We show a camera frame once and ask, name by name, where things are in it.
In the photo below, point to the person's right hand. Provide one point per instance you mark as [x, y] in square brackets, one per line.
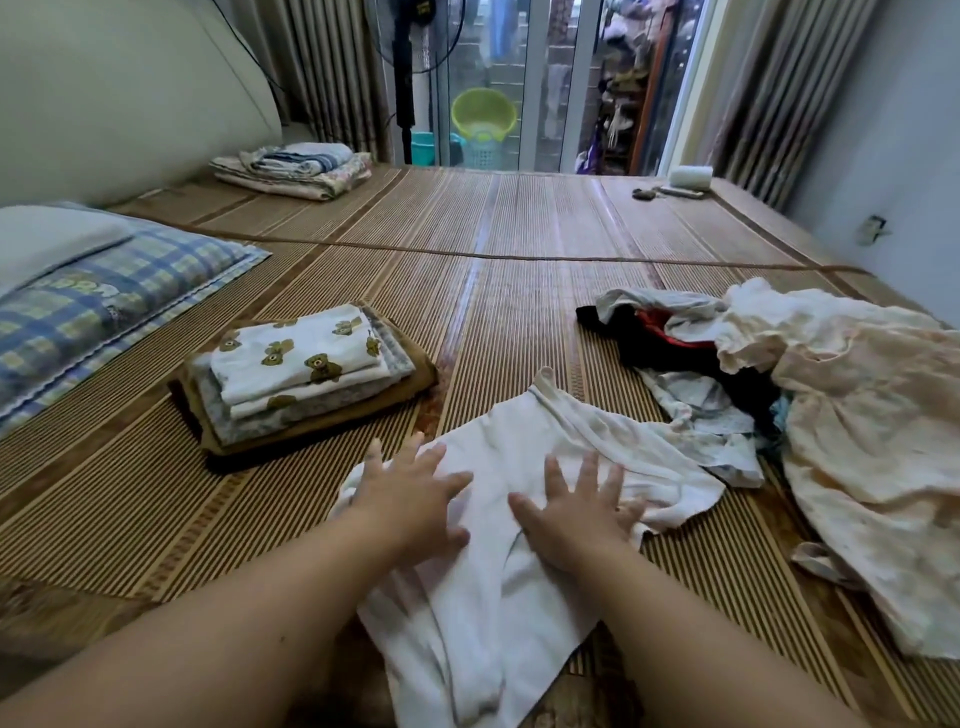
[578, 533]

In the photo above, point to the person's left hand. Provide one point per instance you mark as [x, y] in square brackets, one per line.
[405, 503]

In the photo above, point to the plain white garment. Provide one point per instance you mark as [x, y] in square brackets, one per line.
[495, 465]

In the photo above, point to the olive tan shorts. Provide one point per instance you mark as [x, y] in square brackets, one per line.
[417, 393]

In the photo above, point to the white bear print garment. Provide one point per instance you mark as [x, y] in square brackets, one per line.
[345, 393]

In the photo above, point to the black red garment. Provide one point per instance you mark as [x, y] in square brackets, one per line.
[660, 348]

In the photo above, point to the pale grey garment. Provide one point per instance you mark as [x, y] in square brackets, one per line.
[645, 300]

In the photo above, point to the bamboo bed mat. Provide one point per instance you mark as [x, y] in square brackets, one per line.
[495, 240]

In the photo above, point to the pile of clothes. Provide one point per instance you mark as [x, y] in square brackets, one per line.
[885, 480]

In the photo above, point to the person's left forearm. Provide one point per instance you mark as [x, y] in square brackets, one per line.
[195, 645]

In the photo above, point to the person's right forearm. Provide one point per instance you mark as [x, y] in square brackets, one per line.
[705, 660]

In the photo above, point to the small dark object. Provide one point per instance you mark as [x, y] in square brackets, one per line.
[644, 192]

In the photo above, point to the folded striped blanket stack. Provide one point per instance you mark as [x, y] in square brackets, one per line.
[293, 173]

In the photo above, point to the small teal bucket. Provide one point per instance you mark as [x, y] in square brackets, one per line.
[422, 149]

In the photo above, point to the blue plaid pillow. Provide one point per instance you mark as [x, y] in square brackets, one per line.
[105, 300]

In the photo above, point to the white paper roll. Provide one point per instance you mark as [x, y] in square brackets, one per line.
[692, 177]

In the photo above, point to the yellow green basin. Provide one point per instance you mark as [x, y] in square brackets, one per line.
[485, 111]

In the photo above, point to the beige patterned curtain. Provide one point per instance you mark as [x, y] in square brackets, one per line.
[330, 68]
[795, 90]

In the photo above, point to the black standing fan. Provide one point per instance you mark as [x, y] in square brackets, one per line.
[405, 60]

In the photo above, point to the cluttered balcony shelf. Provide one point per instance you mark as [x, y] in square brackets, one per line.
[623, 90]

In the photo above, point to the sliding glass balcony door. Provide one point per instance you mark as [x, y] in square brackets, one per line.
[555, 68]

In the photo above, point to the cream padded headboard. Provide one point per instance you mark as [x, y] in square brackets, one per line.
[120, 90]

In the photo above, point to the white wall socket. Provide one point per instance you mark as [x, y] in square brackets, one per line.
[872, 230]

